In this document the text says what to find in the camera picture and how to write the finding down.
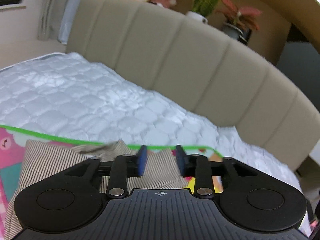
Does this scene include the grey curtain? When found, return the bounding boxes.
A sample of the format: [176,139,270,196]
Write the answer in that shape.
[37,0,68,41]

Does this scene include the beige padded headboard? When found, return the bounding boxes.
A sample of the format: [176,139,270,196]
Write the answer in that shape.
[66,0,319,170]

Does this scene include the colourful cartoon play mat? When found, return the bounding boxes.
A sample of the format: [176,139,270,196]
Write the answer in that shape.
[0,125,320,240]

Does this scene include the red plant in dark pot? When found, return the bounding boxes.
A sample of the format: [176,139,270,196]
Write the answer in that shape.
[215,0,263,45]

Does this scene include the beige striped garment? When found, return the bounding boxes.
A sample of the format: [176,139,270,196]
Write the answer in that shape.
[4,140,188,239]

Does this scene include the white quilted mattress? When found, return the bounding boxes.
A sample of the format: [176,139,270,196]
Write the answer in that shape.
[1,53,300,187]

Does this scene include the green plant in white pot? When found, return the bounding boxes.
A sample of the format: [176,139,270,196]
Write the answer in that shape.
[186,0,220,25]

